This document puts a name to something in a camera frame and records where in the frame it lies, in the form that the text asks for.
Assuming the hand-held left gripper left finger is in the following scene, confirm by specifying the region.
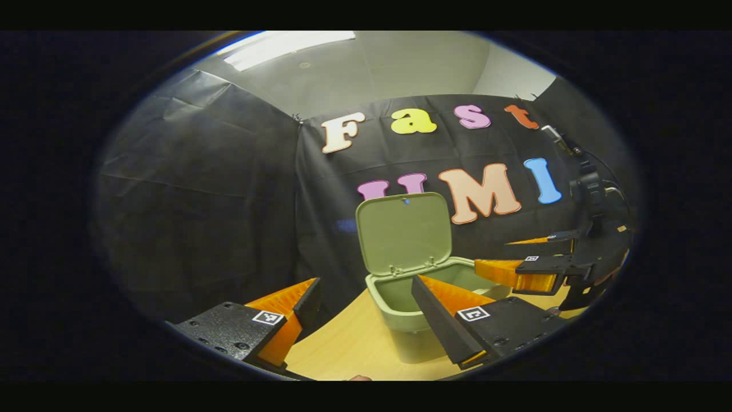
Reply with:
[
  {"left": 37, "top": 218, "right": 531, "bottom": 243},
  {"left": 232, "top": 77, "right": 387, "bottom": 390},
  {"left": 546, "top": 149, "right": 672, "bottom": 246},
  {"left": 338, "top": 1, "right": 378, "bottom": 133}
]
[{"left": 166, "top": 278, "right": 323, "bottom": 370}]

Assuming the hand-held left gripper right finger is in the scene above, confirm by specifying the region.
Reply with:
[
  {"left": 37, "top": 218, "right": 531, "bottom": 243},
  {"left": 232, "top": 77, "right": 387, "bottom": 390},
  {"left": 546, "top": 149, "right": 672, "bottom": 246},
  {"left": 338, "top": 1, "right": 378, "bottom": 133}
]
[{"left": 412, "top": 275, "right": 567, "bottom": 370}]

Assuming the green desktop garbage bin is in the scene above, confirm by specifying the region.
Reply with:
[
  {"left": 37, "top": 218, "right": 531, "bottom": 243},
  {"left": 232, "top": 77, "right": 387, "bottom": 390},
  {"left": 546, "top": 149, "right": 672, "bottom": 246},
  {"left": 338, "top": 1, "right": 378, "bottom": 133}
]
[{"left": 356, "top": 192, "right": 512, "bottom": 364}]

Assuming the wooden desktop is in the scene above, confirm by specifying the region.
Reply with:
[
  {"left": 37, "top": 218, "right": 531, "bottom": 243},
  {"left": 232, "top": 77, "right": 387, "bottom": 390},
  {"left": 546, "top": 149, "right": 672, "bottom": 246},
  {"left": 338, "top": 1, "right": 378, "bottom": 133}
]
[{"left": 283, "top": 283, "right": 590, "bottom": 381}]

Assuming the black backdrop cloth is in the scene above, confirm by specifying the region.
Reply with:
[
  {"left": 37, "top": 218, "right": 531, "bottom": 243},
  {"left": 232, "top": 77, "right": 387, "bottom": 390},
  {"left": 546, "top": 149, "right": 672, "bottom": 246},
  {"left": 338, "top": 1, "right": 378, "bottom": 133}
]
[{"left": 94, "top": 69, "right": 638, "bottom": 324}]

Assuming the ceiling light panel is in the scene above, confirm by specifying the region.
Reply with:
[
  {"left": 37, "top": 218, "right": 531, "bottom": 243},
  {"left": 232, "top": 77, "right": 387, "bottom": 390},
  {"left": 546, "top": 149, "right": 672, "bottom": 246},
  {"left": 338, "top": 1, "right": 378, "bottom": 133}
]
[{"left": 216, "top": 31, "right": 356, "bottom": 72}]

